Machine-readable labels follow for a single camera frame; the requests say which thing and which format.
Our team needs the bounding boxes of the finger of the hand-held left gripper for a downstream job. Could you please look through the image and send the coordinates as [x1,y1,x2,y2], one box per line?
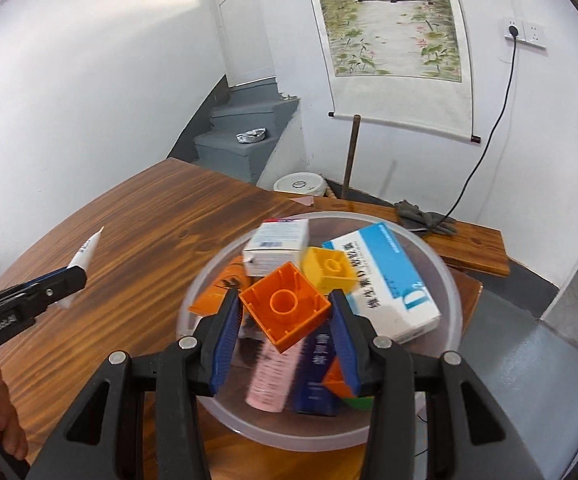
[16,266,88,313]

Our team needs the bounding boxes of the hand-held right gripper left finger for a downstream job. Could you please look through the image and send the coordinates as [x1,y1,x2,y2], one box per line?
[29,289,244,480]

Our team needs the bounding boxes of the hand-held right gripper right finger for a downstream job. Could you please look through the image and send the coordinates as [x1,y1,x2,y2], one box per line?
[329,289,534,480]

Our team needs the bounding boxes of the white ointment tube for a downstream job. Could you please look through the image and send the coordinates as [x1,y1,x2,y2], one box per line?
[58,226,106,309]

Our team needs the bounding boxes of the dark blue lotion bottle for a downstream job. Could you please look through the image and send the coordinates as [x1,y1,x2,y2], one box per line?
[291,330,347,417]

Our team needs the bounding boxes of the orange packet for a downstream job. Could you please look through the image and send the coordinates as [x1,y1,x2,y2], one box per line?
[189,260,244,317]

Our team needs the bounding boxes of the green plastic building block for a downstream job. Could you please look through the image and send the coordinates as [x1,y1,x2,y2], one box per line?
[341,395,376,411]

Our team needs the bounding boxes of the pink tube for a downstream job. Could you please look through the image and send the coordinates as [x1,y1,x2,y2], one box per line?
[245,342,304,414]

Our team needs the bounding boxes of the orange plastic building block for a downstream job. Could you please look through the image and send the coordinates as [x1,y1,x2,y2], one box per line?
[239,261,332,356]

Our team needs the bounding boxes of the clear plastic bowl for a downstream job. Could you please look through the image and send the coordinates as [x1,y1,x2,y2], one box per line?
[176,211,464,451]

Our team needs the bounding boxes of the yellow plastic building block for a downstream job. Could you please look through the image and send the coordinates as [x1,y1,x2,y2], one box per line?
[300,246,360,295]

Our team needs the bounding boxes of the small white carton box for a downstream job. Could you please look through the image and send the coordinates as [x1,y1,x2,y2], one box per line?
[242,218,310,277]

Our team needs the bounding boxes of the wooden desktop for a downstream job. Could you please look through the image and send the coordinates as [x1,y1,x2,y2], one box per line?
[0,157,484,480]

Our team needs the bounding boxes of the orange plastic wedge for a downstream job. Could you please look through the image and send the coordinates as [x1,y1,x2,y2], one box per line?
[321,357,360,398]

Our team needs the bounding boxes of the blue and white medicine box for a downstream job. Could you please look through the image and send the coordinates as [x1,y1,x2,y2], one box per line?
[322,222,442,345]

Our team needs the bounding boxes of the grey work gloves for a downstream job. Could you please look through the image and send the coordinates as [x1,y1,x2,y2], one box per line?
[394,200,457,235]

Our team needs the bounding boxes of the white plastic bucket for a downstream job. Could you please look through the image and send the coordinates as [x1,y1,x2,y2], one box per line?
[273,171,328,197]

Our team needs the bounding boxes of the wooden stick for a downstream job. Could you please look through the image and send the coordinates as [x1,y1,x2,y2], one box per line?
[341,115,361,201]

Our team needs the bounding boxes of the crumpled silver foil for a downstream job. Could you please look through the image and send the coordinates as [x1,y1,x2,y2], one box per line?
[236,127,268,145]

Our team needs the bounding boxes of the grey concrete stairs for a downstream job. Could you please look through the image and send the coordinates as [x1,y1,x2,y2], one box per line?
[166,74,302,186]

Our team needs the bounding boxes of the hanging scroll painting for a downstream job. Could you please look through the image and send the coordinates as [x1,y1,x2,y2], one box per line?
[301,0,482,142]

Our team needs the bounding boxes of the black power cable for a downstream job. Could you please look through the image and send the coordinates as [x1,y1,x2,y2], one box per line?
[426,27,520,233]

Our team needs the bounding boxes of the white wall socket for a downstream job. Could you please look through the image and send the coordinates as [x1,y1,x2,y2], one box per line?
[500,16,547,51]

